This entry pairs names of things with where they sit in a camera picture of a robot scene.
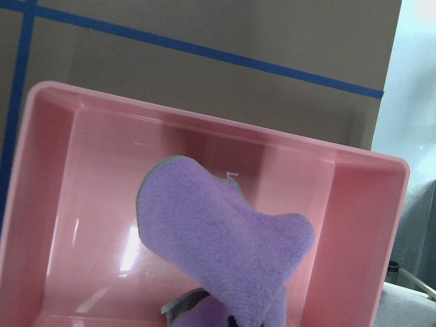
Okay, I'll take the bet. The purple microfiber cloth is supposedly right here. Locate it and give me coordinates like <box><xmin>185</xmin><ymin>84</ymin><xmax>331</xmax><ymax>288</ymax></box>
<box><xmin>136</xmin><ymin>156</ymin><xmax>315</xmax><ymax>326</ymax></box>

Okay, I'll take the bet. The pink plastic tray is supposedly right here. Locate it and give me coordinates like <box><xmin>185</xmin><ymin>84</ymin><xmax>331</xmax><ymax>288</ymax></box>
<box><xmin>1</xmin><ymin>82</ymin><xmax>409</xmax><ymax>326</ymax></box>

